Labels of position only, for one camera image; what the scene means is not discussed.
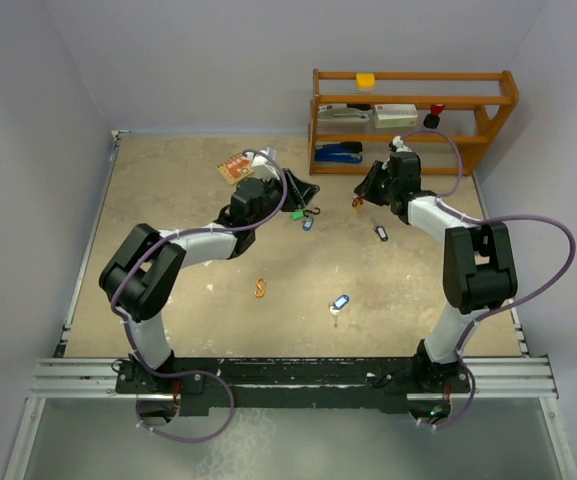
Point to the orange S-shaped carabiner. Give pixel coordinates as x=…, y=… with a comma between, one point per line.
x=260, y=288

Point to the orange spiral notebook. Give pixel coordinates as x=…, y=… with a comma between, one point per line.
x=236, y=168

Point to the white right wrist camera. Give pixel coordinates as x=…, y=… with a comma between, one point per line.
x=397, y=144

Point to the green key tag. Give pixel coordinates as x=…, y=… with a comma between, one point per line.
x=297, y=215

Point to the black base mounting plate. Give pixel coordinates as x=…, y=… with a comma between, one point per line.
x=194, y=386

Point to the white and red box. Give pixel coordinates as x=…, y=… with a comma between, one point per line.
x=394, y=115

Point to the blue key tag with key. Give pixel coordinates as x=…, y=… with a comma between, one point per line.
x=337, y=306
x=308, y=223

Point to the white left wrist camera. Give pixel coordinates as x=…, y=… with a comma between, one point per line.
x=262, y=167

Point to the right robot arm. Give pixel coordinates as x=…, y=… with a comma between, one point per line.
x=478, y=275

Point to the white stapler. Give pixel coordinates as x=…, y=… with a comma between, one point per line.
x=345, y=113

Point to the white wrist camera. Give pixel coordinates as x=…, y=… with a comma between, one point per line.
x=262, y=167
x=397, y=144

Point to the black S-shaped carabiner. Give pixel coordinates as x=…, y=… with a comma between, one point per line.
x=311, y=212

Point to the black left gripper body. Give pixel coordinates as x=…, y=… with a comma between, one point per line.
x=272, y=198

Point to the black key tag with key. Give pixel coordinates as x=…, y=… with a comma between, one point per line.
x=380, y=230

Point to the yellow-lidded container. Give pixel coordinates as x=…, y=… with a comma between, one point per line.
x=365, y=82

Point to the blue stapler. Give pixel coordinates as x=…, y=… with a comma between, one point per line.
x=349, y=152

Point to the wooden shelf rack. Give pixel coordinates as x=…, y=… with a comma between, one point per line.
x=477, y=106

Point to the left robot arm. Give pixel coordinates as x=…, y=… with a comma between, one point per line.
x=139, y=277

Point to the red and black stamp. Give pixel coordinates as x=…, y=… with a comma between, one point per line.
x=432, y=119

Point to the aluminium frame rail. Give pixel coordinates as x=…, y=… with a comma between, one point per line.
x=496, y=377

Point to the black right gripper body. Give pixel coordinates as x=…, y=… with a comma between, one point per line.
x=380, y=187

